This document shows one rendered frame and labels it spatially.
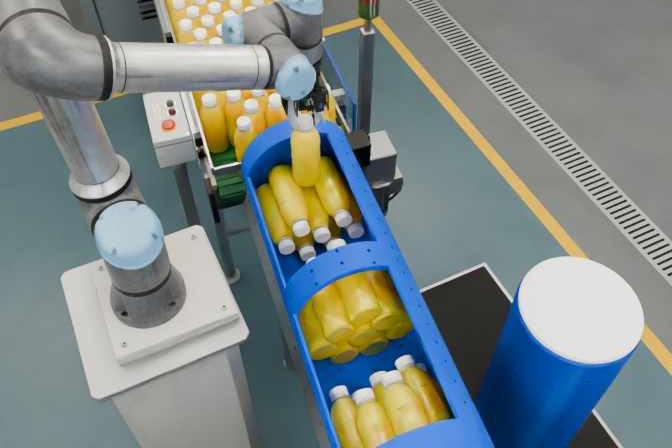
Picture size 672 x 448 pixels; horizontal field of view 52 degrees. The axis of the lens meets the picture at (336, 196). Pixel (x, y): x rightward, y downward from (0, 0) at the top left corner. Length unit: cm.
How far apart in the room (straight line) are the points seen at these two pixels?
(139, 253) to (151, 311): 16
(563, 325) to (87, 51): 114
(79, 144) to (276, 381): 157
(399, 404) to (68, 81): 79
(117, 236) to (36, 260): 189
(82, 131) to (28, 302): 185
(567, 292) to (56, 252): 218
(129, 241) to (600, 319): 103
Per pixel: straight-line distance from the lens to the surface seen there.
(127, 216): 132
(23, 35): 106
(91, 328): 151
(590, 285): 172
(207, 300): 145
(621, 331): 167
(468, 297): 268
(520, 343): 167
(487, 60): 390
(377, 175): 217
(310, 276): 142
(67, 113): 123
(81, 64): 104
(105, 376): 145
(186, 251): 154
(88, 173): 133
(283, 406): 261
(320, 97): 142
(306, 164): 160
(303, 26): 131
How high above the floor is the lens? 239
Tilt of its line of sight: 50 degrees down
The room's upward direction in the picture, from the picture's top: straight up
